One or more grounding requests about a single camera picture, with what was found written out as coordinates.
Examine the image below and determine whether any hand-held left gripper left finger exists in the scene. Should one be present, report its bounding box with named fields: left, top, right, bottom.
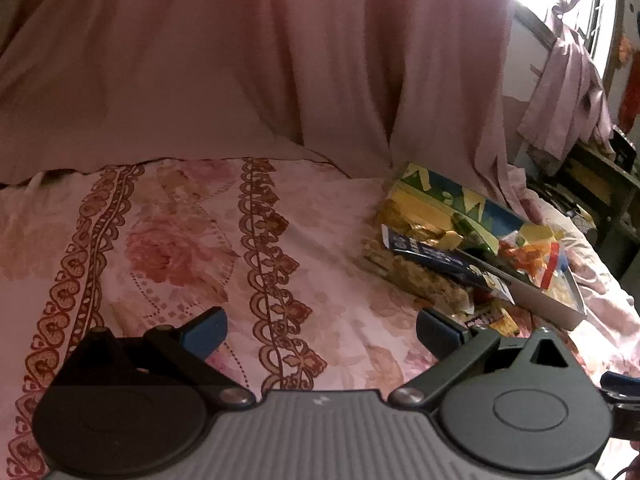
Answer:
left=70, top=306, right=256, bottom=406

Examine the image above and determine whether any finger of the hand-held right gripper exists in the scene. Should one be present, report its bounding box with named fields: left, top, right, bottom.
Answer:
left=599, top=371, right=640, bottom=403

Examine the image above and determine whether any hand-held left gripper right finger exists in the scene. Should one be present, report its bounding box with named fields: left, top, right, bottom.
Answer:
left=390, top=306, right=576, bottom=406

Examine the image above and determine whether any dark red snack packet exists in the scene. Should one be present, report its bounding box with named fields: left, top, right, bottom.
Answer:
left=465, top=309, right=496, bottom=330

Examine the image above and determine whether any clear nut bar packet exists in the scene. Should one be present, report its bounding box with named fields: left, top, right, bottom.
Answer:
left=362, top=240, right=476, bottom=311

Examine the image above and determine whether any small yellow snack packet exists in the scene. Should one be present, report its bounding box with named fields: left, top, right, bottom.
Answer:
left=492, top=307, right=521, bottom=336

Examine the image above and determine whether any purple snack packet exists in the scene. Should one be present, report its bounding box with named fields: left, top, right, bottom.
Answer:
left=381, top=224, right=516, bottom=306

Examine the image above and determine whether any blue yellow printed cardboard box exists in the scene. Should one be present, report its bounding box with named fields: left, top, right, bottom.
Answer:
left=382, top=161, right=587, bottom=331

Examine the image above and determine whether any orange snack packet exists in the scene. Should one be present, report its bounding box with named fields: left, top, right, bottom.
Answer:
left=500, top=240, right=556, bottom=286

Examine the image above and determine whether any golden snack bag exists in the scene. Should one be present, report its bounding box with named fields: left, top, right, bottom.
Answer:
left=382, top=195, right=463, bottom=251

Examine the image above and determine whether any red strip packet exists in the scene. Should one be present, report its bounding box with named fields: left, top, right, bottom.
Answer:
left=542, top=242, right=561, bottom=288

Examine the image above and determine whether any floral bedsheet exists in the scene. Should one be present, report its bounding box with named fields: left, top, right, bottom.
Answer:
left=0, top=157, right=640, bottom=480

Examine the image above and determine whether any black fan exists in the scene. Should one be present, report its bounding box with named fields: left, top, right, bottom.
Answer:
left=530, top=180, right=596, bottom=226

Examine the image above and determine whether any wooden desk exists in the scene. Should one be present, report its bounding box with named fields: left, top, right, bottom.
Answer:
left=555, top=135, right=640, bottom=261

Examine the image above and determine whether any black box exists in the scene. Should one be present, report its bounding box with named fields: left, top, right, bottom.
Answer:
left=612, top=130, right=638, bottom=168

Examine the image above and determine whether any tied lilac curtain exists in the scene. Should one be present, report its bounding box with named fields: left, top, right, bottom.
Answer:
left=517, top=0, right=616, bottom=161

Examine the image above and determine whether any large pink curtain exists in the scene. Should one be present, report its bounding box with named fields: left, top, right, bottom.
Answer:
left=0, top=0, right=531, bottom=201

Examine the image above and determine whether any long orange wall decoration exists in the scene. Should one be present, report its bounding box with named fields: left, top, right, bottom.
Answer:
left=617, top=35, right=640, bottom=131

